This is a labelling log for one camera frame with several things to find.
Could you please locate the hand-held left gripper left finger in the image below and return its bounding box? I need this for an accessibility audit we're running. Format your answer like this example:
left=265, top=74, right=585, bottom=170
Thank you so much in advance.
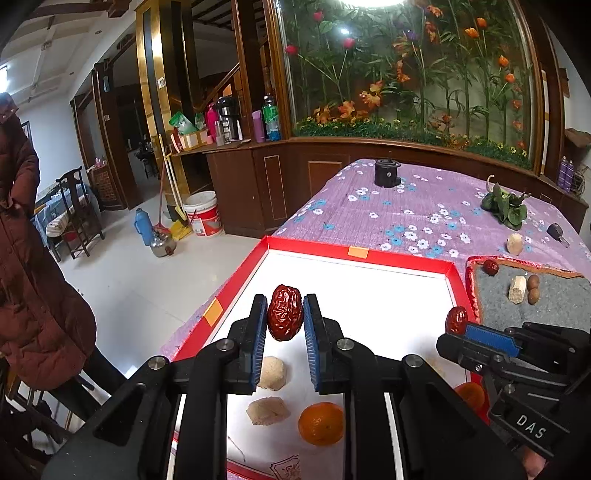
left=41, top=294, right=269, bottom=480

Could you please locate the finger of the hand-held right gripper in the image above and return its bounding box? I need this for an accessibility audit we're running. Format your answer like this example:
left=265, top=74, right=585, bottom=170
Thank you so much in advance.
left=464, top=322, right=591, bottom=371
left=436, top=332, right=572, bottom=385

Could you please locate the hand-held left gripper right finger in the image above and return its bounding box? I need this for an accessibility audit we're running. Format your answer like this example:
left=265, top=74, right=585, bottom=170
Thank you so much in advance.
left=302, top=293, right=527, bottom=480

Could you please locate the large red jujube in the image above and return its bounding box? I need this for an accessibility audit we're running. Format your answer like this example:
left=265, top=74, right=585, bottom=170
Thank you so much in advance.
left=268, top=285, right=304, bottom=342

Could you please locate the red gift box white inside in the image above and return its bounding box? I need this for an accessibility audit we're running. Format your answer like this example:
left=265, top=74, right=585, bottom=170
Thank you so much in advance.
left=161, top=235, right=490, bottom=480

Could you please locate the person's right hand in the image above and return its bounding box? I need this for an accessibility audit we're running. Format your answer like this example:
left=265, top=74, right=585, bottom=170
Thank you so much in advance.
left=524, top=450, right=555, bottom=479

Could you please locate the pale crumbly cake lump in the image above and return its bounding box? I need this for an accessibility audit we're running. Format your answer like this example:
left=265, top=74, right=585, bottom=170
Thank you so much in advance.
left=246, top=396, right=291, bottom=428
left=257, top=355, right=288, bottom=392

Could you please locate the orange mandarin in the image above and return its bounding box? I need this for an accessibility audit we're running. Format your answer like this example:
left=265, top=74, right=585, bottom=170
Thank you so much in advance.
left=298, top=401, right=345, bottom=446
left=455, top=381, right=486, bottom=411

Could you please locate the grey felt mat red border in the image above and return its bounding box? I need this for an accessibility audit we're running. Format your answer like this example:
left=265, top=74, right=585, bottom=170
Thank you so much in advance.
left=465, top=255, right=591, bottom=334

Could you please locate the black key fob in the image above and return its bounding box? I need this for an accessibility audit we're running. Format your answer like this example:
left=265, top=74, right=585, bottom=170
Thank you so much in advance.
left=547, top=223, right=571, bottom=249

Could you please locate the green leafy vegetable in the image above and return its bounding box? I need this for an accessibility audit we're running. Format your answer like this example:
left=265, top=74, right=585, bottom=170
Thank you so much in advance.
left=480, top=175, right=532, bottom=232

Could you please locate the metal kettle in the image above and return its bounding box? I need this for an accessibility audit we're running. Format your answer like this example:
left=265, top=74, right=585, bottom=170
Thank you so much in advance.
left=149, top=231, right=178, bottom=258

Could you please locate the yellow dustpan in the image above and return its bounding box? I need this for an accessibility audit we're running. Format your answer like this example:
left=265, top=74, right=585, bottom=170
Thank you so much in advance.
left=157, top=134, right=195, bottom=241

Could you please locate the white plastic bucket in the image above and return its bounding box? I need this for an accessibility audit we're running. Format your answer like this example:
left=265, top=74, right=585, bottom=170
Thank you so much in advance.
left=182, top=190, right=222, bottom=237

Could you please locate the purple floral tablecloth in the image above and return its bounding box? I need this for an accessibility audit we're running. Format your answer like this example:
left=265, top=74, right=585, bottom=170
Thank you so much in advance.
left=159, top=158, right=591, bottom=365

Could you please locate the blue thermos flask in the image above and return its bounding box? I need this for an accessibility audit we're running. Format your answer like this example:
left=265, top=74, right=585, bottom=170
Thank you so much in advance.
left=134, top=208, right=154, bottom=247

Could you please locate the black cylindrical device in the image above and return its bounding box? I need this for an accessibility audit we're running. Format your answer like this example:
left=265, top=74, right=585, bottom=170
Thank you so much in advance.
left=373, top=158, right=402, bottom=188

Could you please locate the dark wooden chair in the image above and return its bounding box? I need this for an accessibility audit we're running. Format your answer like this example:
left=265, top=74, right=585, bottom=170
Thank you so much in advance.
left=0, top=360, right=98, bottom=467
left=55, top=167, right=106, bottom=259

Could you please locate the small cardboard box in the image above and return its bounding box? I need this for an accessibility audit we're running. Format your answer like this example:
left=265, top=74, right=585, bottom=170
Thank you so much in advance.
left=172, top=130, right=214, bottom=152

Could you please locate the green plastic bottle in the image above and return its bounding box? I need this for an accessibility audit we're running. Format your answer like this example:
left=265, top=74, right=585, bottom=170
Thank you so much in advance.
left=262, top=93, right=282, bottom=142

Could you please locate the black steel thermos jug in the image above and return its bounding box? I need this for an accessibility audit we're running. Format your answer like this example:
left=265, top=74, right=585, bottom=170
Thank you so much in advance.
left=216, top=96, right=243, bottom=143

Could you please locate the green plastic bag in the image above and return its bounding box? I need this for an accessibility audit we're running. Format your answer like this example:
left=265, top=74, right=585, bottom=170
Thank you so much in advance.
left=168, top=111, right=197, bottom=137

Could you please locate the small table blue cloth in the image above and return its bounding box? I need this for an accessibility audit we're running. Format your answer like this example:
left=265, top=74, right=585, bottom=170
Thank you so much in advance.
left=32, top=191, right=100, bottom=252

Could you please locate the glass artificial plant display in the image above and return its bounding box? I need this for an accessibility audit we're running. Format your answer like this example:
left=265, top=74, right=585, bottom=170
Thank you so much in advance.
left=270, top=0, right=552, bottom=174

